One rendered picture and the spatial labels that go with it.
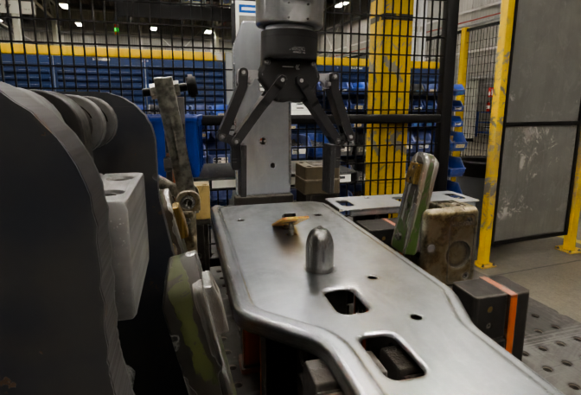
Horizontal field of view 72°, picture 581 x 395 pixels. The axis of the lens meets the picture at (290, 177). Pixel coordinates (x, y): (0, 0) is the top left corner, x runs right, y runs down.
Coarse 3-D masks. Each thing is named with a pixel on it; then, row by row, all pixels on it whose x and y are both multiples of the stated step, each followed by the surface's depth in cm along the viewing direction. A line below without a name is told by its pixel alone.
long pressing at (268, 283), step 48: (240, 240) 55; (288, 240) 55; (336, 240) 55; (240, 288) 40; (288, 288) 40; (336, 288) 41; (384, 288) 40; (432, 288) 40; (288, 336) 33; (336, 336) 31; (432, 336) 32; (480, 336) 33; (384, 384) 27; (432, 384) 27; (480, 384) 27; (528, 384) 27
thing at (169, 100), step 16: (160, 80) 48; (176, 80) 50; (192, 80) 49; (144, 96) 49; (160, 96) 48; (192, 96) 50; (160, 112) 49; (176, 112) 49; (176, 128) 49; (176, 144) 50; (176, 160) 50; (176, 176) 50; (192, 176) 51
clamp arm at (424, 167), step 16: (416, 160) 55; (432, 160) 53; (416, 176) 54; (432, 176) 53; (416, 192) 54; (400, 208) 57; (416, 208) 53; (400, 224) 56; (416, 224) 54; (400, 240) 55; (416, 240) 54
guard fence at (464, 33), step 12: (492, 24) 396; (468, 36) 430; (468, 48) 429; (456, 60) 445; (480, 72) 416; (468, 84) 432; (456, 96) 448; (468, 96) 433; (468, 120) 435; (456, 156) 451
